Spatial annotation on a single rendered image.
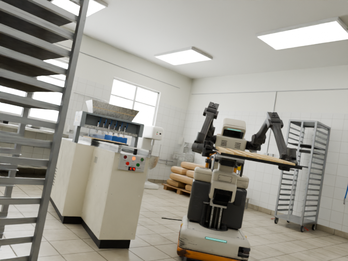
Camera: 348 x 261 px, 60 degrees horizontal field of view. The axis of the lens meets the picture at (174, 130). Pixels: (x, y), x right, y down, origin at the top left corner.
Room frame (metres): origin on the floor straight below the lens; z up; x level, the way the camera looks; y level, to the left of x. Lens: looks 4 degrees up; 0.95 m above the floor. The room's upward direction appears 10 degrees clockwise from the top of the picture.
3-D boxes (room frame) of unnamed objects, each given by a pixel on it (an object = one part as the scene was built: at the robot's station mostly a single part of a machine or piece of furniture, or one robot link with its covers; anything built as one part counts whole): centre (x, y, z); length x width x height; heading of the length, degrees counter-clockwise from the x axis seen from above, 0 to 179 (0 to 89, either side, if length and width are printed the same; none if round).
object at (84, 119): (3.42, 0.74, 1.01); 0.72 x 0.33 x 0.34; 119
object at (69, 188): (3.83, 0.97, 0.42); 1.28 x 0.72 x 0.84; 29
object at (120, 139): (6.53, 1.22, 0.95); 0.40 x 0.30 x 0.14; 134
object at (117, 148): (3.45, 0.92, 0.87); 2.01 x 0.03 x 0.07; 29
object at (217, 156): (2.66, -0.52, 0.93); 0.28 x 0.16 x 0.22; 86
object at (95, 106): (3.42, 0.74, 1.25); 0.56 x 0.29 x 0.14; 119
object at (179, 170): (7.15, -0.47, 0.49); 0.72 x 0.42 x 0.15; 131
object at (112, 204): (2.98, 0.49, 0.45); 0.70 x 0.34 x 0.90; 29
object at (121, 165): (2.66, 0.31, 0.77); 0.24 x 0.04 x 0.14; 119
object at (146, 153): (3.59, 0.67, 0.87); 2.01 x 0.03 x 0.07; 29
